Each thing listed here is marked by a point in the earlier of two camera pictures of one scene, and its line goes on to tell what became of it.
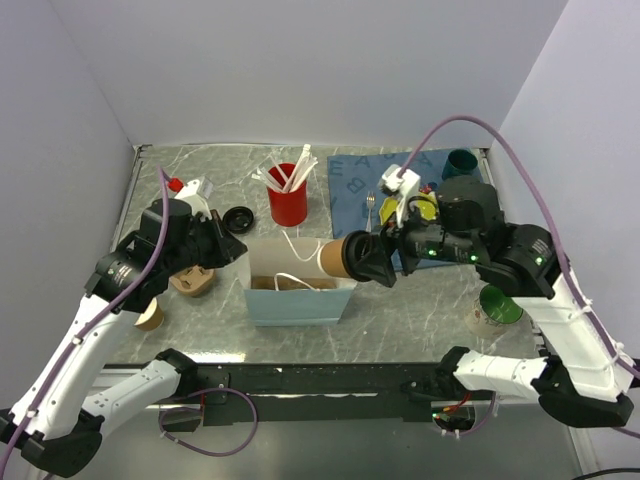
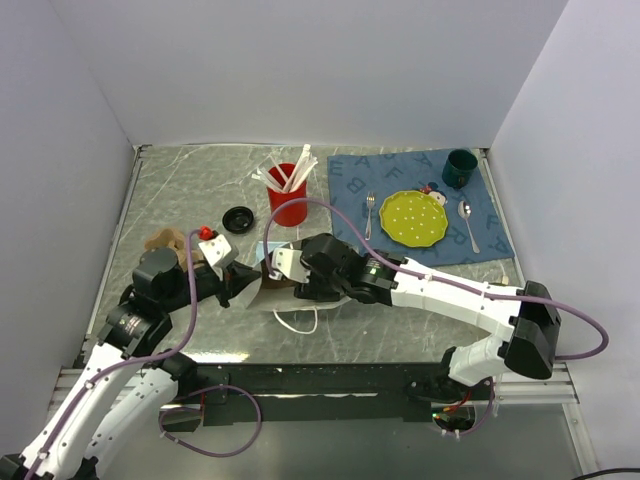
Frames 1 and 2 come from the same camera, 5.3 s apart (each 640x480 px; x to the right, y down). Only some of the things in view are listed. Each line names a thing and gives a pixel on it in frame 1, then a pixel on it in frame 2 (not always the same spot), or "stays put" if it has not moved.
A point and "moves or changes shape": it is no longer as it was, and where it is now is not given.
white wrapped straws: (305, 165) stays put
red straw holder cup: (288, 208) stays put
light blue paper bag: (285, 285) moves or changes shape
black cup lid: (238, 219) stays put
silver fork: (370, 198) stays put
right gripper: (376, 262) -> (314, 290)
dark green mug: (459, 163) stays put
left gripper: (227, 247) -> (236, 277)
